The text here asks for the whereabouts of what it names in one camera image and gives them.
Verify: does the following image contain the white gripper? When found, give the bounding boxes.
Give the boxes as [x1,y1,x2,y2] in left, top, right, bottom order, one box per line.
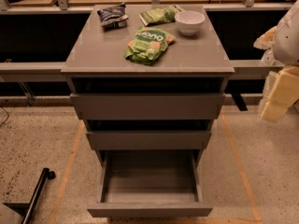
[261,66,299,121]

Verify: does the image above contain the grey bottom drawer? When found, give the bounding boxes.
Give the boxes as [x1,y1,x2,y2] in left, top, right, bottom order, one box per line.
[87,150,212,218]

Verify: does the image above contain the grey drawer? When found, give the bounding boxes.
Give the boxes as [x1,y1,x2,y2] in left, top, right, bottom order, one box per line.
[86,131,211,150]
[70,93,225,120]
[87,150,212,218]

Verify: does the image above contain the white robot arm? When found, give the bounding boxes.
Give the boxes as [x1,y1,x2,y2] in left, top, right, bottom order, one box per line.
[253,1,299,121]

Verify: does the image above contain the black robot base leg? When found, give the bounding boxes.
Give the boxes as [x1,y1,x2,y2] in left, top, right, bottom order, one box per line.
[0,168,56,224]

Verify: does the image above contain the grey drawer cabinet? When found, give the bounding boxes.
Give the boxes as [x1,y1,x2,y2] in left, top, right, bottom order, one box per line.
[62,5,235,161]

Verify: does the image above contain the grey middle drawer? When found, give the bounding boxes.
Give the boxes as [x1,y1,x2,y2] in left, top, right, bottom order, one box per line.
[86,131,211,150]

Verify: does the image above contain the grey top drawer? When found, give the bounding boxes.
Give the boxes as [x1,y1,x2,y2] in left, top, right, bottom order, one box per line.
[70,93,225,120]

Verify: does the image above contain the grey metal railing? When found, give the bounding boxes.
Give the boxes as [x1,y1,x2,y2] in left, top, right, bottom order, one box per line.
[0,60,283,82]

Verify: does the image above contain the white bowl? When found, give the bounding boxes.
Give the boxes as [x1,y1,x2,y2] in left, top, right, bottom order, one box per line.
[175,11,206,35]

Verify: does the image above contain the green chip bag front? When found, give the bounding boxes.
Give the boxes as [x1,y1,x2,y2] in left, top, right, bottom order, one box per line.
[124,27,175,65]

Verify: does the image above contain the green chip bag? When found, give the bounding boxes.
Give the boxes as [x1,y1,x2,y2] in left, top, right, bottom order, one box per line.
[139,5,184,26]
[124,27,175,65]

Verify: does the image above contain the green chip bag back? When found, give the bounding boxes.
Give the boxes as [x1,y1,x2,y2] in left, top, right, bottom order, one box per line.
[139,5,184,26]

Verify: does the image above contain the dark blue snack bag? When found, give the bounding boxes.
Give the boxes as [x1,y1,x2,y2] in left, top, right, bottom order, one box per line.
[97,3,129,29]

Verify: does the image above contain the black cable on floor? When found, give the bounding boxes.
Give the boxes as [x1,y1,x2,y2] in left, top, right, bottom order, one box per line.
[0,105,10,128]

